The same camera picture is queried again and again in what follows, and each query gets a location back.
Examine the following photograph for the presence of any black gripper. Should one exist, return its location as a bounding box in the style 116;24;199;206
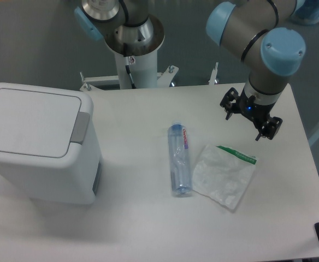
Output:
220;87;283;141

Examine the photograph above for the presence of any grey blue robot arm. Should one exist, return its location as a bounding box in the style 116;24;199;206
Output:
74;1;306;139

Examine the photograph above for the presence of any white trash can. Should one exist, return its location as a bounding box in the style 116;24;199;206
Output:
0;82;102;205

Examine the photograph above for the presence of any clear plastic zip bag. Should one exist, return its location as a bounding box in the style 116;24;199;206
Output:
192;144;258;211

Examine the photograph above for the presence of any clear plastic water bottle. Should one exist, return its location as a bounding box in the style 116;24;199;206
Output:
167;121;192;198

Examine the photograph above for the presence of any blue plastic bag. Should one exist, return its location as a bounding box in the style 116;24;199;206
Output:
290;1;319;26

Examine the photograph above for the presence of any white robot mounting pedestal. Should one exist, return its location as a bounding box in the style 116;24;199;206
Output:
80;50;179;91

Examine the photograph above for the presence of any black cable on pedestal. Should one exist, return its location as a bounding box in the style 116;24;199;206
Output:
123;43;137;90

